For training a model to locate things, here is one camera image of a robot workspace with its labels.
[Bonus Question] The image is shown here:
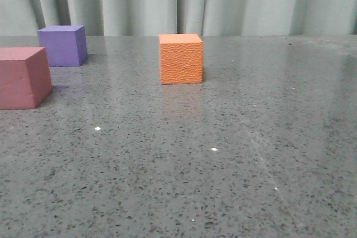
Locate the orange foam cube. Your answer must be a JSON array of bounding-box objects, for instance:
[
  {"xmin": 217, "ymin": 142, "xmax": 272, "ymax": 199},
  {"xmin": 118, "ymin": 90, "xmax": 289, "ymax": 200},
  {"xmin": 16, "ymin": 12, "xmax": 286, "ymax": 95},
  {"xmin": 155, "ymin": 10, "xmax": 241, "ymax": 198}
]
[{"xmin": 159, "ymin": 33, "xmax": 204, "ymax": 84}]

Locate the grey-green curtain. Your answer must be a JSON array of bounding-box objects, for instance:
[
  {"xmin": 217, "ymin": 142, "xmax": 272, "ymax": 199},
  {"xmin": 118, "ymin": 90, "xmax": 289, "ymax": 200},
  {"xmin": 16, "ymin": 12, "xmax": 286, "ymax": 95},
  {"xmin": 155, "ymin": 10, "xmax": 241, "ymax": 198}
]
[{"xmin": 1, "ymin": 0, "xmax": 356, "ymax": 36}]

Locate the purple foam cube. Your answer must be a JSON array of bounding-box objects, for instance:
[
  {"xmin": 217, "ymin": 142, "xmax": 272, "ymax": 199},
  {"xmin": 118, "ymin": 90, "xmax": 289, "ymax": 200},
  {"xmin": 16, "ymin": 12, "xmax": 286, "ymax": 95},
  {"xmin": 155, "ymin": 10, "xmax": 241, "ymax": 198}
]
[{"xmin": 37, "ymin": 25, "xmax": 88, "ymax": 67}]

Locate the red foam cube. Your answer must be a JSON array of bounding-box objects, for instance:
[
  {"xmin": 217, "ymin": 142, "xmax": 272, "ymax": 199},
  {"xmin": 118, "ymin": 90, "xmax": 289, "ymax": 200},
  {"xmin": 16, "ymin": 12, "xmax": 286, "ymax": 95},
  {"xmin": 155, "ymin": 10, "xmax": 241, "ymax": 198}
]
[{"xmin": 1, "ymin": 47, "xmax": 52, "ymax": 110}]

